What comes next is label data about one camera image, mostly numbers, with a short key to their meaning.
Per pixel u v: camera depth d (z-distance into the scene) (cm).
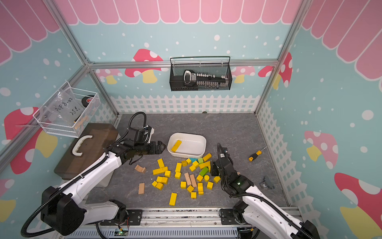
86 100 81
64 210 39
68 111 70
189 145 102
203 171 88
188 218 76
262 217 57
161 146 75
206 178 85
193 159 92
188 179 87
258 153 97
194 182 85
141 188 83
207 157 94
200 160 92
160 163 92
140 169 90
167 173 87
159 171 89
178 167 92
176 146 100
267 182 84
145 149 70
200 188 83
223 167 58
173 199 80
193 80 87
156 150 72
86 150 80
